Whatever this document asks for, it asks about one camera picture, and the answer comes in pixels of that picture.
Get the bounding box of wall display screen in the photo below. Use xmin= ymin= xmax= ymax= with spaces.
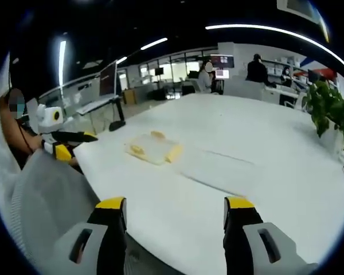
xmin=210 ymin=54 xmax=236 ymax=80

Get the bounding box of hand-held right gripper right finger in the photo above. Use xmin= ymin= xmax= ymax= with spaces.
xmin=222 ymin=196 xmax=319 ymax=275

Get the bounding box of white partition panel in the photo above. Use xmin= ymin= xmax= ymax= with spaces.
xmin=224 ymin=78 xmax=265 ymax=101

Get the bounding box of green potted plant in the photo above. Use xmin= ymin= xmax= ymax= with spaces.
xmin=302 ymin=80 xmax=344 ymax=153

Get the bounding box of dark thin cable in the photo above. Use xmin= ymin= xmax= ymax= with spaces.
xmin=16 ymin=119 xmax=36 ymax=153

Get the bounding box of black monitor stand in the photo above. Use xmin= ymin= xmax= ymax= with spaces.
xmin=108 ymin=96 xmax=127 ymax=132

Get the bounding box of brown cardboard box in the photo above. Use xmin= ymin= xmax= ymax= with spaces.
xmin=122 ymin=88 xmax=139 ymax=105

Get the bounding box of white side desk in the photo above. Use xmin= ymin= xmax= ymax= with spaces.
xmin=75 ymin=96 xmax=122 ymax=116

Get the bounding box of grey ribbed clothing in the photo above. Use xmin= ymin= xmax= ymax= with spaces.
xmin=0 ymin=54 xmax=101 ymax=275

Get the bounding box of shelf of white boxes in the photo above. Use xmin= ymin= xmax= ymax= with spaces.
xmin=262 ymin=56 xmax=303 ymax=76

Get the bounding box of computer monitor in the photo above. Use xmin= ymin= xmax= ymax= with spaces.
xmin=99 ymin=59 xmax=119 ymax=97

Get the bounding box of long ceiling light strip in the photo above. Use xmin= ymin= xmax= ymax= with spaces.
xmin=205 ymin=23 xmax=344 ymax=72

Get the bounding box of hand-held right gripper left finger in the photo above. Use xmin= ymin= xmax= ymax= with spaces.
xmin=50 ymin=197 xmax=128 ymax=275

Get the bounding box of cream strap roll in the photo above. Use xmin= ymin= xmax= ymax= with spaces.
xmin=165 ymin=144 xmax=185 ymax=164

